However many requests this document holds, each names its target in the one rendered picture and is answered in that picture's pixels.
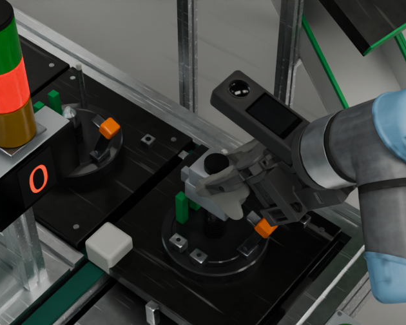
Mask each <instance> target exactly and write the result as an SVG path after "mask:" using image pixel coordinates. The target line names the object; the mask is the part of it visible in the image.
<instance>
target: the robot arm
mask: <svg viewBox="0 0 406 325"><path fill-rule="evenodd" d="M210 104H211V105H212V106H213V107H214V108H216V109H217V110H218V111H219V112H221V113H222V114H224V115H225V116H226V117H227V118H228V119H230V120H231V121H233V122H234V123H235V124H237V125H238V126H239V127H241V129H243V130H244V131H246V132H247V133H248V134H249V135H251V136H252V137H254V139H253V140H252V141H249V142H248V143H245V144H243V145H242V146H240V147H238V148H236V149H235V150H233V151H231V152H229V153H227V154H226V157H228V158H230V159H231V160H233V161H235V162H236V163H237V164H236V166H235V167H234V165H232V166H229V167H227V168H226V169H224V170H222V171H221V172H218V173H216V174H212V175H210V176H208V177H206V178H201V179H200V180H199V181H198V183H197V186H196V188H195V192H196V194H197V195H198V196H199V197H207V198H210V199H211V200H212V201H213V202H214V203H215V204H216V205H217V206H218V207H219V208H220V209H221V210H222V211H223V212H224V213H225V214H226V215H227V216H228V217H230V218H231V219H234V220H239V219H241V218H242V217H243V211H242V207H241V203H240V201H241V200H242V199H245V198H246V197H248V195H249V193H250V189H249V186H248V185H250V187H251V188H252V189H253V191H254V192H255V193H256V194H255V195H256V197H257V198H258V200H259V201H260V202H261V203H262V205H263V207H264V208H265V209H262V210H260V213H261V214H262V215H263V217H264V218H265V220H266V221H267V222H268V223H269V225H270V227H272V226H278V225H281V224H287V223H291V222H296V221H299V220H300V219H301V218H302V217H303V216H304V215H305V214H306V213H307V212H308V211H311V210H316V209H320V208H325V207H328V206H334V205H337V204H342V203H343V202H344V201H345V200H346V199H347V198H348V196H349V194H350V193H351V192H352V191H353V190H355V188H357V189H358V198H359V204H360V215H361V220H362V231H363V241H364V247H365V252H364V253H363V256H364V259H366V261H367V268H368V272H369V280H370V284H371V291H372V295H373V296H374V298H375V299H376V300H377V301H378V302H380V303H383V304H397V303H406V89H403V90H399V91H396V92H385V93H383V94H381V95H379V96H377V98H374V99H371V100H369V101H365V102H363V103H360V104H357V105H355V106H352V107H349V108H346V109H344V110H340V111H338V112H335V113H332V114H329V115H326V116H324V117H321V118H319V119H315V120H314V121H313V122H311V123H310V122H309V121H308V120H306V119H305V118H303V117H302V116H301V115H300V114H298V113H297V112H295V111H294V110H293V109H291V108H290V107H288V105H286V104H285V103H283V102H282V101H281V100H279V99H278V98H277V97H275V96H274V95H273V94H271V93H270V92H268V91H267V90H266V89H265V88H263V87H262V86H260V85H259V84H258V83H256V82H255V81H254V80H252V79H251V78H250V77H248V76H247V75H246V74H244V73H243V72H241V71H240V70H236V71H234V72H233V73H232V74H231V75H230V76H229V77H227V78H226V79H225V80H224V81H222V82H221V83H220V84H219V85H218V86H217V87H216V88H215V89H214V90H213V91H212V94H211V99H210ZM247 184H248V185H247ZM283 217H287V218H288V219H286V220H282V221H275V219H279V218H283Z"/></svg>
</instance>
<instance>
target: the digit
mask: <svg viewBox="0 0 406 325"><path fill-rule="evenodd" d="M17 176H18V179H19V185H20V188H21V193H22V196H23V202H24V207H25V209H26V208H27V207H28V206H29V205H31V203H33V202H34V201H35V200H36V199H38V198H39V197H40V196H41V195H42V194H43V193H44V192H46V191H47V190H48V189H49V188H51V187H52V186H53V185H54V184H55V183H56V182H57V179H56V174H55V168H54V164H53V157H52V151H51V147H50V146H49V147H47V149H45V150H44V151H43V152H41V153H40V154H39V155H38V156H37V157H36V158H34V159H33V160H32V161H30V162H29V163H28V164H27V165H26V166H25V167H23V168H22V169H21V170H19V171H18V172H17Z"/></svg>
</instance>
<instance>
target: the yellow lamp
mask: <svg viewBox="0 0 406 325"><path fill-rule="evenodd" d="M36 128H37V127H36V122H35V116H34V110H33V106H32V100H31V97H30V95H29V98H28V100H27V102H26V103H25V104H24V105H23V106H22V107H20V108H19V109H17V110H15V111H12V112H8V113H0V147H3V148H14V147H18V146H21V145H23V144H25V143H27V142H28V141H29V140H30V139H31V138H32V137H33V136H34V135H35V132H36Z"/></svg>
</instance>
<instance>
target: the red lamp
mask: <svg viewBox="0 0 406 325"><path fill-rule="evenodd" d="M29 95H30V91H29V86H28V80H27V76H26V70H25V67H24V61H23V55H22V59H21V62H20V63H19V64H18V66H17V67H16V68H14V69H13V70H12V71H10V72H8V73H6V74H3V75H0V113H8V112H12V111H15V110H17V109H19V108H20V107H22V106H23V105H24V104H25V103H26V102H27V100H28V98H29Z"/></svg>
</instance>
